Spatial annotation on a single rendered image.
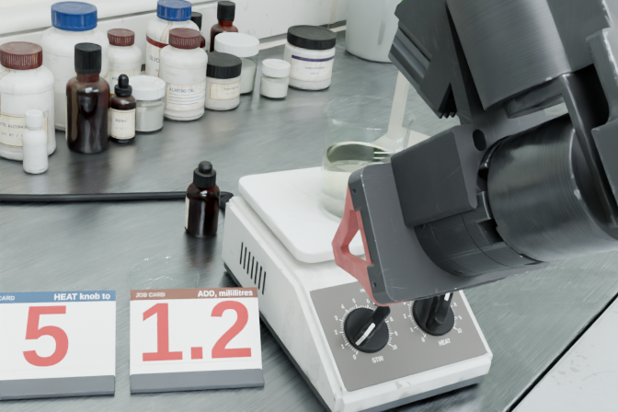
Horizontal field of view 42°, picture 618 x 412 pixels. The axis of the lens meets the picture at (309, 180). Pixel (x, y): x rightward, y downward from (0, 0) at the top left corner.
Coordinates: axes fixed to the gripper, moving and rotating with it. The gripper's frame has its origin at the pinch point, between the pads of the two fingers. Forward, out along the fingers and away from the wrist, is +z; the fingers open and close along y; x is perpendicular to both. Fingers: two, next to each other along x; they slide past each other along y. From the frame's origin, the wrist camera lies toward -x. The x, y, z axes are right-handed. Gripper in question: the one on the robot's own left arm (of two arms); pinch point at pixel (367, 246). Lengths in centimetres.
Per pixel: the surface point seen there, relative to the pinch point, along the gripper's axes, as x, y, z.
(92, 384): 4.9, 14.1, 14.4
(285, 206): -4.7, -1.6, 12.9
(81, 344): 2.1, 14.2, 15.5
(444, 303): 4.6, -8.5, 5.5
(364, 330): 5.1, -1.7, 5.4
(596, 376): 12.5, -20.9, 6.0
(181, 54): -27.2, -6.6, 41.1
